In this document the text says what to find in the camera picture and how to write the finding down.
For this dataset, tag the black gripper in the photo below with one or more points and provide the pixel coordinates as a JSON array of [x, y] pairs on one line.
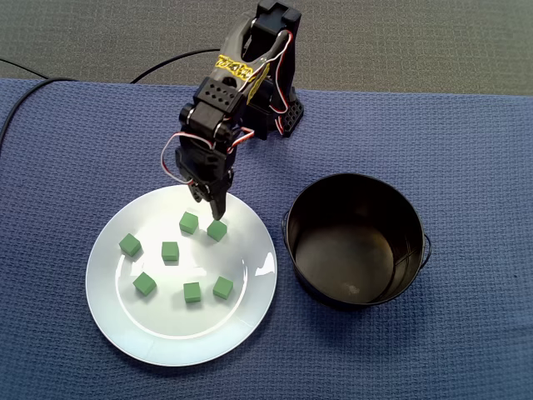
[[211, 192]]

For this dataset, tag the green cube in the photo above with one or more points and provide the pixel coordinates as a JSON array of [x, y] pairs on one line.
[[188, 222], [217, 231], [222, 287], [144, 283], [170, 251], [130, 244], [192, 292]]

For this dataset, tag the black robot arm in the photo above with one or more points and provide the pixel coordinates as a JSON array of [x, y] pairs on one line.
[[216, 93]]

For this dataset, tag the black round container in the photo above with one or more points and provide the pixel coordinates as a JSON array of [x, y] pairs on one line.
[[320, 250]]

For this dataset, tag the white round plate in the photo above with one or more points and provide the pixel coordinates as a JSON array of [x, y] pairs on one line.
[[179, 333]]

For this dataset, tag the blue woven table cloth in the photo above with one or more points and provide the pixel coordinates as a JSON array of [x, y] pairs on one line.
[[458, 208]]

